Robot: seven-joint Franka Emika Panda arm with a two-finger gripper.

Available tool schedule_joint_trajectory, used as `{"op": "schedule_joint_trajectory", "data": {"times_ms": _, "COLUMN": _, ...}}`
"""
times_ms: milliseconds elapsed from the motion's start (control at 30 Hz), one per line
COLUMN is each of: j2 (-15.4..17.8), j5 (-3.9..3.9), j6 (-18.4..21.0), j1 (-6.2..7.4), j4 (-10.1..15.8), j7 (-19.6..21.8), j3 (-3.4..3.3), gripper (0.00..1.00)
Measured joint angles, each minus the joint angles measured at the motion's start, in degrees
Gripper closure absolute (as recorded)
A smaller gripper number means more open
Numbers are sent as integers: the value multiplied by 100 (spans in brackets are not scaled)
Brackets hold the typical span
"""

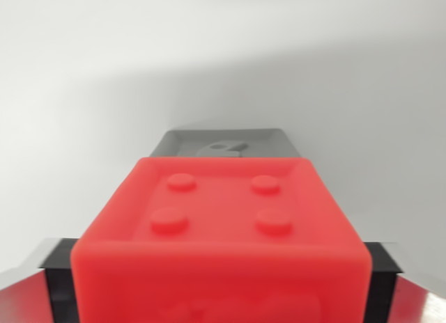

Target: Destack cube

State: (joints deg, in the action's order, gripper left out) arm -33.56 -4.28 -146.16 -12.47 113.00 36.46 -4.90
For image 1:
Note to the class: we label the black-padded silver gripper left finger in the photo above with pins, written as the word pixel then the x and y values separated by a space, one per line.
pixel 35 295

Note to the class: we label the black-padded silver gripper right finger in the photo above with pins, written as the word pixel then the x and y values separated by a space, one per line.
pixel 393 284

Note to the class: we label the red studded cube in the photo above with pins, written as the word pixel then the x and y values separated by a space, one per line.
pixel 223 253

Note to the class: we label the grey cube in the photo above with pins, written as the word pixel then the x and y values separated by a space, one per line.
pixel 188 142

